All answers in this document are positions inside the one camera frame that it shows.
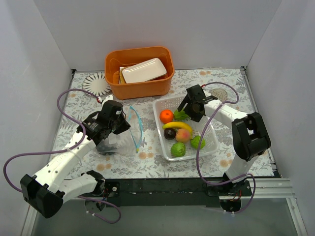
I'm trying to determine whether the yellow banana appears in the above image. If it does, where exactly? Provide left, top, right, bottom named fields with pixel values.
left=162, top=121, right=193, bottom=134

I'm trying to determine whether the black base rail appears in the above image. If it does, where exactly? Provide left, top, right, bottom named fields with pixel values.
left=100, top=177, right=281, bottom=208

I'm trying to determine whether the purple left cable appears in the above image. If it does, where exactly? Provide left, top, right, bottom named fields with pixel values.
left=2, top=88, right=122, bottom=224

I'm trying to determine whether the green cabbage ball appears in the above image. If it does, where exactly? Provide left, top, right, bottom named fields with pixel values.
left=170, top=142, right=186, bottom=157
left=190, top=135, right=206, bottom=149

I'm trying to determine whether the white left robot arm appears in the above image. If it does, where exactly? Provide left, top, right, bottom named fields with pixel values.
left=20, top=100, right=130, bottom=218

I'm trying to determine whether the white rectangular plate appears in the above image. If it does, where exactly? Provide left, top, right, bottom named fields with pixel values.
left=122, top=58, right=167, bottom=84

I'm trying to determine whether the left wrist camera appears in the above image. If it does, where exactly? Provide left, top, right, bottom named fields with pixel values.
left=97, top=94, right=114, bottom=105

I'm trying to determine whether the dark mangosteen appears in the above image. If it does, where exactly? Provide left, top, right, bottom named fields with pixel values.
left=163, top=128, right=177, bottom=140

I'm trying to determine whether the white plastic perforated basket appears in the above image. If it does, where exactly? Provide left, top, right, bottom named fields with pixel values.
left=152, top=95, right=220, bottom=162

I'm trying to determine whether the orange plastic tub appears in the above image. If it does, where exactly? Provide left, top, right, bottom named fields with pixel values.
left=104, top=46, right=175, bottom=100

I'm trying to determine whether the speckled oval ceramic dish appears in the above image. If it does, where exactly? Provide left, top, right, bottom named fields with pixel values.
left=210, top=88, right=227, bottom=101

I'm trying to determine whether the yellow item in tub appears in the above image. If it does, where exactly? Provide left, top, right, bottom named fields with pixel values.
left=113, top=67, right=126, bottom=84

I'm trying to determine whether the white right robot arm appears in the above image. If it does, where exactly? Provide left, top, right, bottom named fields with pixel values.
left=178, top=85, right=271, bottom=196

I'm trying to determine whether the green starfruit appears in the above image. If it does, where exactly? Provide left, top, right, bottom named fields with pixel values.
left=173, top=110, right=190, bottom=120

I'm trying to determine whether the orange mandarin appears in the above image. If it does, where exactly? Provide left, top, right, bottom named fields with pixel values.
left=159, top=110, right=174, bottom=124

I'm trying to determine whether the floral tablecloth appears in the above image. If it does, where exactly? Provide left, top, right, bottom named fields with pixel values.
left=67, top=69, right=254, bottom=179

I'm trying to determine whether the peach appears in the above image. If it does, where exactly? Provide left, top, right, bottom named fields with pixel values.
left=175, top=128, right=191, bottom=143

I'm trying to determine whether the clear zip top bag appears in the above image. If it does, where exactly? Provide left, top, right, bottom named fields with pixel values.
left=98, top=106, right=143, bottom=154

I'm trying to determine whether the striped round plate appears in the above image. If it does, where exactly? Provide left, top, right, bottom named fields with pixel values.
left=82, top=72, right=111, bottom=96

